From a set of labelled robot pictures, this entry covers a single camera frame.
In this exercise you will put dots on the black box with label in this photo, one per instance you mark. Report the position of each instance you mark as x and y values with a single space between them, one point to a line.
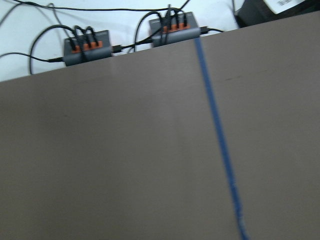
254 12

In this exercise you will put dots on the orange black connector strip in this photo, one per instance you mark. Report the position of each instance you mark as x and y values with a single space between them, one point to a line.
89 46

